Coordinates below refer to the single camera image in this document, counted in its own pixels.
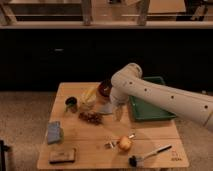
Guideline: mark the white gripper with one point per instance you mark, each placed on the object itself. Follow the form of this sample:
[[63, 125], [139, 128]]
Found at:
[[118, 99]]

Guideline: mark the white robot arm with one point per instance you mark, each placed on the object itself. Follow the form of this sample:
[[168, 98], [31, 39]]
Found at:
[[193, 106]]

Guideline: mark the green plastic tray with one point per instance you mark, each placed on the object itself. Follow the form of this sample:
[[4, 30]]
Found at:
[[143, 111]]

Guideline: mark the bunch of brown grapes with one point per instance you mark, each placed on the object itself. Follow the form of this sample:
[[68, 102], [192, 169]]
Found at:
[[93, 118]]

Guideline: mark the dark red bowl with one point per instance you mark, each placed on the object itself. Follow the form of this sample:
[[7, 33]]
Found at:
[[104, 88]]

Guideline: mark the clear plastic container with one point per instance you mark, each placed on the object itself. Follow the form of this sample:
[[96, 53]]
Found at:
[[86, 105]]

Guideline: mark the small metal clip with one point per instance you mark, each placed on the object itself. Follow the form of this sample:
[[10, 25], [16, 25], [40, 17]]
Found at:
[[110, 145]]

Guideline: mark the yellow banana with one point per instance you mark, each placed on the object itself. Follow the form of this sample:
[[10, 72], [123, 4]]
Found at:
[[89, 94]]

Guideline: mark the dark green mug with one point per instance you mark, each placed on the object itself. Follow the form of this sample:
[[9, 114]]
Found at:
[[71, 104]]

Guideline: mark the black and white brush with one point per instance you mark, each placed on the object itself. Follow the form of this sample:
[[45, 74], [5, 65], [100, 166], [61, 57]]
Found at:
[[135, 161]]

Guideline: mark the brown wooden block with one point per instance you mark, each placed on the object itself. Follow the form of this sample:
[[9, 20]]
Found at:
[[62, 156]]

